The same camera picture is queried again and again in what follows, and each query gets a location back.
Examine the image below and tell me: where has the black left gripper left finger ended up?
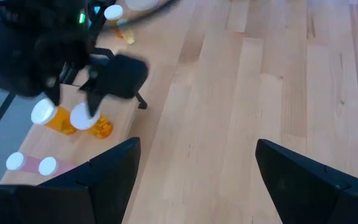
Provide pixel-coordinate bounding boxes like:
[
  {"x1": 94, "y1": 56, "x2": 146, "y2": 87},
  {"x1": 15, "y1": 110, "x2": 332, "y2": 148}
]
[{"x1": 0, "y1": 137, "x2": 142, "y2": 224}]

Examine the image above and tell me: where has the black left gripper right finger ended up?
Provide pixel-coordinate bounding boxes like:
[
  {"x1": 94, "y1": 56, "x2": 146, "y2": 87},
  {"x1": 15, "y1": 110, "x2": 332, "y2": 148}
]
[{"x1": 255, "y1": 139, "x2": 358, "y2": 224}]

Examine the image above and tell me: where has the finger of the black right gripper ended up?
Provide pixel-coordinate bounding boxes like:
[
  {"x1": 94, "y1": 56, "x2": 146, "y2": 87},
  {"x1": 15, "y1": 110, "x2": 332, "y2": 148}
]
[
  {"x1": 44, "y1": 74, "x2": 62, "y2": 106},
  {"x1": 79, "y1": 54, "x2": 149, "y2": 118}
]

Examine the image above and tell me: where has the large orange medicine bottle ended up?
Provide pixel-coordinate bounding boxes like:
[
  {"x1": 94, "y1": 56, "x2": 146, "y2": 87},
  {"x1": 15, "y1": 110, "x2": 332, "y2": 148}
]
[
  {"x1": 30, "y1": 98, "x2": 78, "y2": 136},
  {"x1": 70, "y1": 102, "x2": 114, "y2": 139}
]

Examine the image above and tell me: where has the pink medicine bottle white cap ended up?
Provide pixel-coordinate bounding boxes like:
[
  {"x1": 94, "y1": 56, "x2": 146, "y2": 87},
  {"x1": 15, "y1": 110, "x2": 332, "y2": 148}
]
[
  {"x1": 5, "y1": 151, "x2": 43, "y2": 174},
  {"x1": 38, "y1": 156, "x2": 77, "y2": 178}
]

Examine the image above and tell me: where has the small orange medicine bottle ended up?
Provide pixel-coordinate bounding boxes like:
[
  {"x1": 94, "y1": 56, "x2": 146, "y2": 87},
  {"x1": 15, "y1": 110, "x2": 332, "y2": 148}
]
[{"x1": 103, "y1": 4, "x2": 126, "y2": 40}]

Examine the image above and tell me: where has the snake plant white pot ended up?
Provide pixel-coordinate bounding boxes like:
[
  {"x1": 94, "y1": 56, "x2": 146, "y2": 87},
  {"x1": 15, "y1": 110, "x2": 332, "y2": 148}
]
[{"x1": 124, "y1": 0, "x2": 160, "y2": 12}]

